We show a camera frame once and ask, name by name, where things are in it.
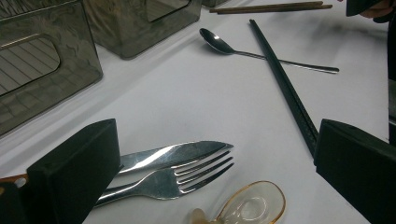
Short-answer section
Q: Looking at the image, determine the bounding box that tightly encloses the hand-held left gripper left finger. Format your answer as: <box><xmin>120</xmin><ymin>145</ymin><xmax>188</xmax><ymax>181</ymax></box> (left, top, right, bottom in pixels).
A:
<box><xmin>26</xmin><ymin>118</ymin><xmax>121</xmax><ymax>224</ymax></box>

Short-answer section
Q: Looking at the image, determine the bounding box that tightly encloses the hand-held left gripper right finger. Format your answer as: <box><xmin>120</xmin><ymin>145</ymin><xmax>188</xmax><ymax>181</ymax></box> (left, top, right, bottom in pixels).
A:
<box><xmin>313</xmin><ymin>119</ymin><xmax>396</xmax><ymax>224</ymax></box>

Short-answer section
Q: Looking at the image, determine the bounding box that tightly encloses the smoky transparent plastic bin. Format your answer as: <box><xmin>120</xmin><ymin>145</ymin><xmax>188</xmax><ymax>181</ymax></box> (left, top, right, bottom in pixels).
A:
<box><xmin>83</xmin><ymin>0</ymin><xmax>204</xmax><ymax>61</ymax></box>
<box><xmin>0</xmin><ymin>0</ymin><xmax>104</xmax><ymax>137</ymax></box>
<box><xmin>201</xmin><ymin>0</ymin><xmax>232</xmax><ymax>8</ymax></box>

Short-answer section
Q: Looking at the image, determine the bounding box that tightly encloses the brown wooden chopstick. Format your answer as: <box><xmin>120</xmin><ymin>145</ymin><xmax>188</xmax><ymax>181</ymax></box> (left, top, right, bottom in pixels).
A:
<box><xmin>208</xmin><ymin>1</ymin><xmax>325</xmax><ymax>13</ymax></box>
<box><xmin>216</xmin><ymin>4</ymin><xmax>333</xmax><ymax>15</ymax></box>

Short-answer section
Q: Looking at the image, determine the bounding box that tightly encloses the black chopstick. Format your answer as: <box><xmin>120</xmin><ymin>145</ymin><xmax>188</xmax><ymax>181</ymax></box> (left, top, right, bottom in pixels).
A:
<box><xmin>248</xmin><ymin>20</ymin><xmax>316</xmax><ymax>157</ymax></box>
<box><xmin>250</xmin><ymin>19</ymin><xmax>319</xmax><ymax>147</ymax></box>

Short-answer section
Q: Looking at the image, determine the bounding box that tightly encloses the small clear spoon beige handle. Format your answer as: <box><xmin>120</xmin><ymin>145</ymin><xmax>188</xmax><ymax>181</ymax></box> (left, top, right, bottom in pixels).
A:
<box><xmin>190</xmin><ymin>180</ymin><xmax>287</xmax><ymax>224</ymax></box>

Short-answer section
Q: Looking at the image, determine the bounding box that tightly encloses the stainless steel spoon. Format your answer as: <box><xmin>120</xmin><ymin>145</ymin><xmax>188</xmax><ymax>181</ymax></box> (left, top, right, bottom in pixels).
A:
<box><xmin>199</xmin><ymin>27</ymin><xmax>340</xmax><ymax>75</ymax></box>

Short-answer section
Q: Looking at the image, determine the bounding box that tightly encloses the stainless steel fork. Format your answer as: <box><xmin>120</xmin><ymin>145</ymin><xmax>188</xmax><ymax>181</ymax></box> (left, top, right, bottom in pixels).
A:
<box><xmin>94</xmin><ymin>150</ymin><xmax>235</xmax><ymax>208</ymax></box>

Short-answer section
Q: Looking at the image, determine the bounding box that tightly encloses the table knife with wooden handle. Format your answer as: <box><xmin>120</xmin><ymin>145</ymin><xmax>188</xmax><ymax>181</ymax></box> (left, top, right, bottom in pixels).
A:
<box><xmin>0</xmin><ymin>140</ymin><xmax>234</xmax><ymax>198</ymax></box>

